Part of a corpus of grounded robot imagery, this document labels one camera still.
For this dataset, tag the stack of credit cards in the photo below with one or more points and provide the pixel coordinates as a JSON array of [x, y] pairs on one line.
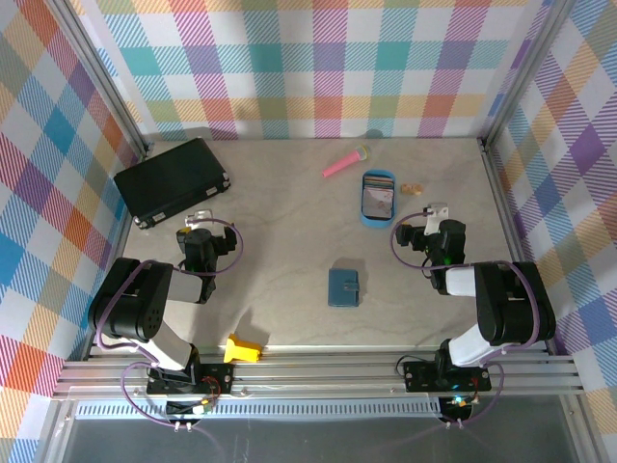
[[379, 181]]

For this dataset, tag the aluminium frame post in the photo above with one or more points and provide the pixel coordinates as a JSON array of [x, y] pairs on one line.
[[102, 72], [524, 72]]

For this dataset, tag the black hard case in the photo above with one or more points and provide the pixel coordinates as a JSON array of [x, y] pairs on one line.
[[173, 183]]

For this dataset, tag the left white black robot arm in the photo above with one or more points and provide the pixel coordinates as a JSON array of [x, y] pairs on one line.
[[130, 299]]

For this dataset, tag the pink toy microphone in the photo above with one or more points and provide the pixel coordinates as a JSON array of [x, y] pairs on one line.
[[342, 164]]

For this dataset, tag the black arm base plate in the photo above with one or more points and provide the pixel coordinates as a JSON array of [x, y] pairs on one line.
[[419, 376], [222, 378]]

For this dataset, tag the aluminium table edge rail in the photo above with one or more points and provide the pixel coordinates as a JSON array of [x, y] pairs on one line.
[[313, 373]]

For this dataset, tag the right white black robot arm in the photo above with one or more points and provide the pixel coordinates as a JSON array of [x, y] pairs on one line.
[[511, 299]]

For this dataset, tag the yellow plastic part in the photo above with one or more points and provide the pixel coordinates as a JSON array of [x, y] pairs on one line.
[[241, 349]]

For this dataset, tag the small brown cork piece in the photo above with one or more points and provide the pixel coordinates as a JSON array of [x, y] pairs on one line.
[[411, 189]]

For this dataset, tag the pink grey credit card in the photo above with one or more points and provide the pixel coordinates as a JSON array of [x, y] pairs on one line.
[[379, 201]]

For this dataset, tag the blue oval card tray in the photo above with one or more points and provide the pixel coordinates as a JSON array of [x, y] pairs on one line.
[[378, 222]]

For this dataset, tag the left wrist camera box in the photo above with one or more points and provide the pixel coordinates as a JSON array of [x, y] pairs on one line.
[[201, 217]]

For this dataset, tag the blue card holder wallet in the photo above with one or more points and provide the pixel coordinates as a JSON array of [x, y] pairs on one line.
[[340, 289]]

